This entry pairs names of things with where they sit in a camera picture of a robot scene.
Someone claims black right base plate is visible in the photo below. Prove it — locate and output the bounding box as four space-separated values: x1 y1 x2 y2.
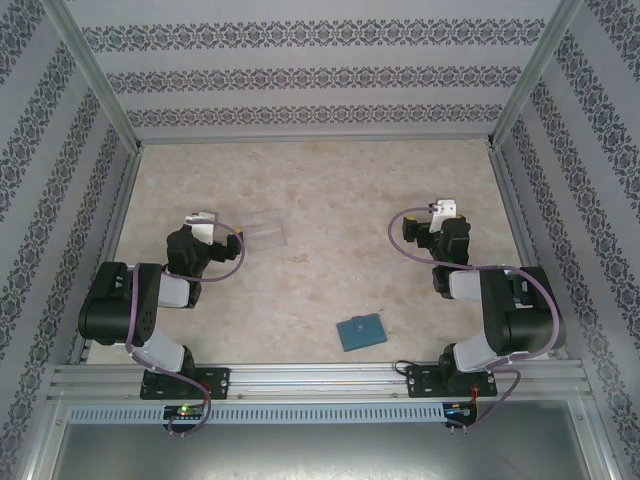
405 364 499 399

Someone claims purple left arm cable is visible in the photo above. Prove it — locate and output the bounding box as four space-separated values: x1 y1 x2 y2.
124 222 246 439

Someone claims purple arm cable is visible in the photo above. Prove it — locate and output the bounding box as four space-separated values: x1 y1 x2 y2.
124 222 246 439
387 205 564 432

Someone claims slotted grey cable duct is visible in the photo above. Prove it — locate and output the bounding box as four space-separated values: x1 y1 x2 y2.
67 403 446 424

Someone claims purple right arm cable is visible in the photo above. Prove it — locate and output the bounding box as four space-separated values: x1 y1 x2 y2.
387 205 564 432

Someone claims aluminium back rail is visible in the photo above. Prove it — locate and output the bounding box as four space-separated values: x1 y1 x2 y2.
138 133 495 147

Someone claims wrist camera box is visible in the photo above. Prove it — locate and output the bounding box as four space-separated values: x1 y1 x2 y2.
185 210 222 247
428 198 459 235

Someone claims controller board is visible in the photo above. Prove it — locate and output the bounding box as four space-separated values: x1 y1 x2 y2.
162 404 206 422
442 401 479 422

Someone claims aluminium side rail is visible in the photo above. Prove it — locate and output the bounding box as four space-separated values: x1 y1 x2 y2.
487 144 570 361

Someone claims grey metal panel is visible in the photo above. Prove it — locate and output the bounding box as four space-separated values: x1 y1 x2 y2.
27 394 615 480

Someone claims aluminium front rail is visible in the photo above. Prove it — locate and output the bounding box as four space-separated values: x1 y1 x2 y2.
49 363 586 402

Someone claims aluminium frame post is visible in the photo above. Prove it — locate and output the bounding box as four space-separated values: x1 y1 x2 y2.
486 0 585 150
42 0 145 152

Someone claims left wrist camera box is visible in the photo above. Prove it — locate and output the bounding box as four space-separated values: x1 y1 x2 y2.
185 210 222 247

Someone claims teal leather card holder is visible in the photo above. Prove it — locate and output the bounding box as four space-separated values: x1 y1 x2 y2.
335 314 389 354

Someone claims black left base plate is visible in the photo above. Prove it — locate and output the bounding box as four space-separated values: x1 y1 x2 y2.
139 367 231 401

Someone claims right controller board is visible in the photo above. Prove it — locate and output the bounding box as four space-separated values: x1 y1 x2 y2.
442 401 479 422

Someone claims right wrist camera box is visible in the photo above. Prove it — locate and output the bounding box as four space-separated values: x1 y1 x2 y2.
428 198 459 235

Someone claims left controller board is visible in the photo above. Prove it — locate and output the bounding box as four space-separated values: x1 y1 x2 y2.
162 404 206 422

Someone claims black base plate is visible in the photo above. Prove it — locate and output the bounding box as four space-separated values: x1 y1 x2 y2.
139 367 231 401
405 364 499 399

